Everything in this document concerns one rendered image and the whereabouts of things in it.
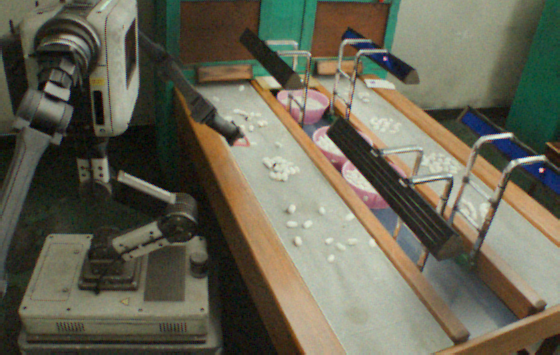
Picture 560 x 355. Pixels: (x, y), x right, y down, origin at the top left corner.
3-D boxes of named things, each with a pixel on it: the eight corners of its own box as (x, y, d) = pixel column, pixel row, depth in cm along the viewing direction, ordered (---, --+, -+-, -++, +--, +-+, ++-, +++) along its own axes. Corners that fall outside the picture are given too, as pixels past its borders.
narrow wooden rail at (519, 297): (523, 331, 139) (537, 308, 133) (301, 93, 278) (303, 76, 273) (534, 326, 141) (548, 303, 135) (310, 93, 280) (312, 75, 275)
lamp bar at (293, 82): (284, 91, 182) (286, 73, 178) (238, 41, 230) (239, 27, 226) (304, 90, 184) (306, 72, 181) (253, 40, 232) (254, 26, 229)
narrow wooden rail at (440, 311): (444, 362, 127) (457, 339, 121) (248, 97, 267) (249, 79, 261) (459, 357, 129) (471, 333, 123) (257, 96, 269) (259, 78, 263)
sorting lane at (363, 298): (359, 383, 113) (361, 378, 112) (195, 90, 253) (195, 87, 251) (452, 349, 123) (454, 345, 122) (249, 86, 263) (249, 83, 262)
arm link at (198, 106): (153, 69, 191) (172, 51, 191) (162, 77, 196) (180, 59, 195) (188, 118, 162) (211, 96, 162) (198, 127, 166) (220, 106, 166)
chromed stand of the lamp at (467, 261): (468, 274, 157) (513, 165, 134) (436, 238, 172) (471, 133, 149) (505, 262, 164) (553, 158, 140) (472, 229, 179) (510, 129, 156)
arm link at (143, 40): (148, 60, 197) (165, 44, 197) (166, 81, 194) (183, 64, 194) (94, 18, 154) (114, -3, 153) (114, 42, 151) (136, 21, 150)
